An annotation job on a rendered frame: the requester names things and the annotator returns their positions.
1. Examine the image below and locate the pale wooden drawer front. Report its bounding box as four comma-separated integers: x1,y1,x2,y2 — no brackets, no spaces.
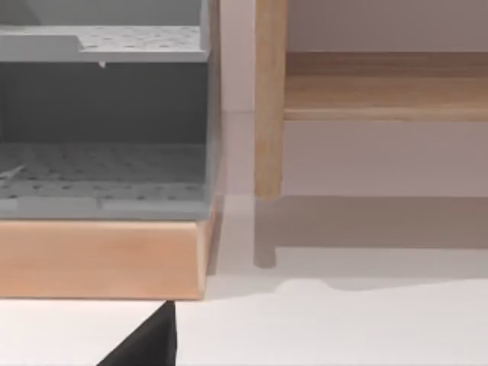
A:
0,196,223,301

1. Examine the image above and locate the grey pierced drawer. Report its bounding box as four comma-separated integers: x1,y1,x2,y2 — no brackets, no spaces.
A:
0,0,213,222

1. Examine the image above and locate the wooden open shelf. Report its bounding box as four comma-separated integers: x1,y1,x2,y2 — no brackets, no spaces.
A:
253,0,488,200

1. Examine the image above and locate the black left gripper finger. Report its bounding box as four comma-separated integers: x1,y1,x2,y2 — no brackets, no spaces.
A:
95,300,178,366

